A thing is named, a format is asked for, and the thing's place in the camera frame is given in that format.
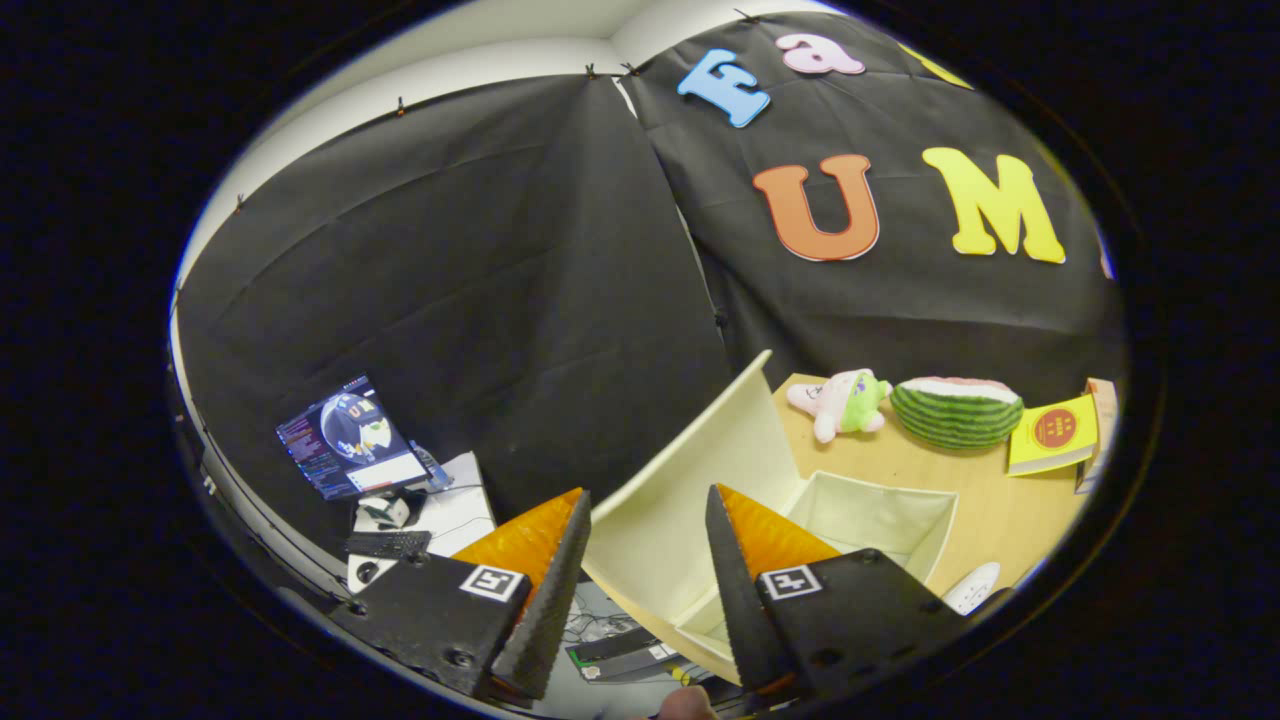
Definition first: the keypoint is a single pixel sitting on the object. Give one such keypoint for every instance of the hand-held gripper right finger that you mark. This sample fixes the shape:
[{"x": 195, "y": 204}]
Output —
[{"x": 740, "y": 600}]

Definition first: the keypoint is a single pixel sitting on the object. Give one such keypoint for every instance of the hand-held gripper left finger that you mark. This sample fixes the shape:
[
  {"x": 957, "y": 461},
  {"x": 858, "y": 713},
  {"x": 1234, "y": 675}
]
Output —
[{"x": 550, "y": 610}]

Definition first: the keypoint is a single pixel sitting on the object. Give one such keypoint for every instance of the cream fabric storage box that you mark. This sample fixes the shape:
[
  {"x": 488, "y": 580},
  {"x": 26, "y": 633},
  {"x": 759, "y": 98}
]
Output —
[{"x": 660, "y": 520}]

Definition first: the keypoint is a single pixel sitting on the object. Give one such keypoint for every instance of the white striped shoe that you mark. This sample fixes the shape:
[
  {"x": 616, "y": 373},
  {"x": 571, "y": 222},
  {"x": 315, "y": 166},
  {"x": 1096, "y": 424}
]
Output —
[{"x": 972, "y": 587}]

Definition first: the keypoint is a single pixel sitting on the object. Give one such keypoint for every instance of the black device box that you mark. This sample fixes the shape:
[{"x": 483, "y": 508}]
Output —
[{"x": 625, "y": 655}]

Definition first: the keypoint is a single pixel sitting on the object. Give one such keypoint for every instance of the white desk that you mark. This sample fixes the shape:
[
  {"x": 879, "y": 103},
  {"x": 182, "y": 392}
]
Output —
[{"x": 460, "y": 510}]

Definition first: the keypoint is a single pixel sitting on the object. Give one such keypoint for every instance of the black keyboard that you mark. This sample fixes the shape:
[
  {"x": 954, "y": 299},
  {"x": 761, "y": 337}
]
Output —
[{"x": 388, "y": 544}]

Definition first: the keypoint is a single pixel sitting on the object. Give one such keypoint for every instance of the small blue object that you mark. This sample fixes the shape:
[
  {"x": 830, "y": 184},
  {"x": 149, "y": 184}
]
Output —
[{"x": 432, "y": 467}]

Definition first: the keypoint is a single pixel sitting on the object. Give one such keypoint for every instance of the small white device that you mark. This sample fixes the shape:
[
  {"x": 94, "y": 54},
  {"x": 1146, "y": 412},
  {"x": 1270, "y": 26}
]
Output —
[{"x": 385, "y": 512}]

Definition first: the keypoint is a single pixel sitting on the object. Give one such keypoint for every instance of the pink green plush toy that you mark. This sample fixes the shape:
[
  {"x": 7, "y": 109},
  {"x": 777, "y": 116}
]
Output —
[{"x": 840, "y": 400}]

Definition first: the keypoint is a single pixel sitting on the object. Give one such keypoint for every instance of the computer monitor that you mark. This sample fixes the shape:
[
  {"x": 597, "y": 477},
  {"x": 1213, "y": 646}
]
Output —
[{"x": 345, "y": 440}]

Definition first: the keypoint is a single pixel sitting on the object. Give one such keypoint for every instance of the watermelon slice plush toy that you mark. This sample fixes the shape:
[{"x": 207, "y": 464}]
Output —
[{"x": 955, "y": 420}]

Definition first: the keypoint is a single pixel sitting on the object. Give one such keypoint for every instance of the yellow book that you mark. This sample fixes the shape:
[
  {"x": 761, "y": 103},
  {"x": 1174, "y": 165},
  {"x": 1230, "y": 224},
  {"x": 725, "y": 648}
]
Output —
[{"x": 1050, "y": 435}]

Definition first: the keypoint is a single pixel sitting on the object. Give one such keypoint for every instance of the beige book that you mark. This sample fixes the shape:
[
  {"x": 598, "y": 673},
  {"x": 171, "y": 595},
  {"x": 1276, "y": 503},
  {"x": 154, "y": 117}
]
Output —
[{"x": 1105, "y": 420}]

